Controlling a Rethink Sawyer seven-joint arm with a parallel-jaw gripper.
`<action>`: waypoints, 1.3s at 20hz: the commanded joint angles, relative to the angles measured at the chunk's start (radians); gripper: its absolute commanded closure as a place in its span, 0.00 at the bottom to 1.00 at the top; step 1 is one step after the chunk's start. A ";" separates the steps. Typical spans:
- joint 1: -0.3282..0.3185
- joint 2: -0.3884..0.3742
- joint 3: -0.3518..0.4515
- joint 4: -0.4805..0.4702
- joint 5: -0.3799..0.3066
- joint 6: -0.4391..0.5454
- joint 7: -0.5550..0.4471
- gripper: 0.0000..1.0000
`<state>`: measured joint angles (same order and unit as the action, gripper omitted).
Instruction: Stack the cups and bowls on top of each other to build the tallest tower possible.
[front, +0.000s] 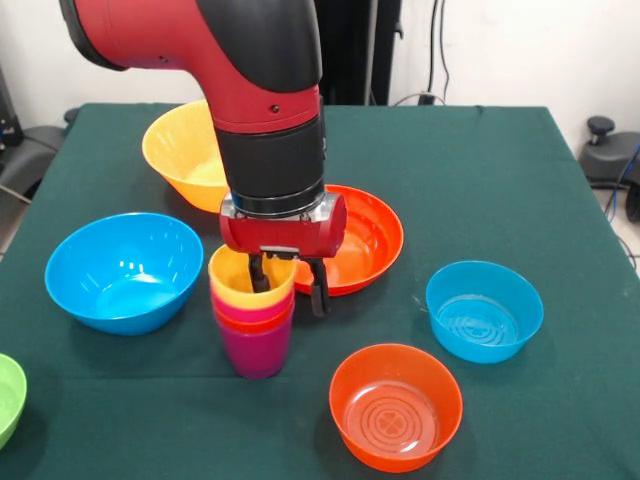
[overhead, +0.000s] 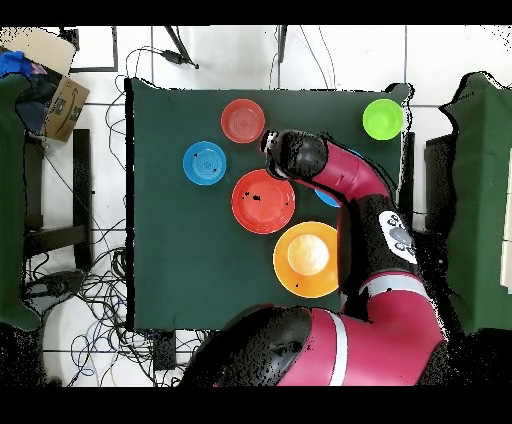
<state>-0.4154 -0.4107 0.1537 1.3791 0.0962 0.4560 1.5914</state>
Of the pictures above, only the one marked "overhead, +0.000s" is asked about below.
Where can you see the small blue plastic bowl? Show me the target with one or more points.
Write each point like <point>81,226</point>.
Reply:
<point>204,163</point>

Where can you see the black chair frame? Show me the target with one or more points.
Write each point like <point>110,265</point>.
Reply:
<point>82,180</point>

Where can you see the small orange-red ringed bowl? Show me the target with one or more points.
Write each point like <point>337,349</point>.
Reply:
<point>242,121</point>

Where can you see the dark green table cloth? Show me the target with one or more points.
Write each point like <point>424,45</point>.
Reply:
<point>180,240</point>

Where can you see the large orange plastic bowl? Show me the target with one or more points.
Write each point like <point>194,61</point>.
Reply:
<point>304,260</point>

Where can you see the brown cardboard box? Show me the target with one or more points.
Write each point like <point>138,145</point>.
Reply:
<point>66,108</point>

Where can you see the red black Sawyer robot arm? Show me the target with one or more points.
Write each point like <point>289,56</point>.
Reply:
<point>352,176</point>

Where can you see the green plastic bowl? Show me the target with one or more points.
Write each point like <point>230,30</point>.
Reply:
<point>383,119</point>

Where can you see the large blue plastic bowl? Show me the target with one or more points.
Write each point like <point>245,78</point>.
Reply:
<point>328,198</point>

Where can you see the black tripod leg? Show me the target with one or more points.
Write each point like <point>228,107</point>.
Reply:
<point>180,44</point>
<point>282,40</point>

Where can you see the wide orange-red shallow bowl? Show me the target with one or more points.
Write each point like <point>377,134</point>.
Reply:
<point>263,208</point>

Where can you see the black rounded floor base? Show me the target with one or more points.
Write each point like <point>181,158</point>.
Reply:
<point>56,286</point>

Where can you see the green cloth covered table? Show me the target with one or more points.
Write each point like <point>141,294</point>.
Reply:
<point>10,200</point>
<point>480,200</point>

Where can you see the small black power box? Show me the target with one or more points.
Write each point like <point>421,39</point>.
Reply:
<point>164,350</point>

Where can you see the blue cloth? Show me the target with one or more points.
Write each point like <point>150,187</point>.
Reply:
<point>14,63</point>

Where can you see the black metal frame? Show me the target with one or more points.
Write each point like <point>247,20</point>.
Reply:
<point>115,48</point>

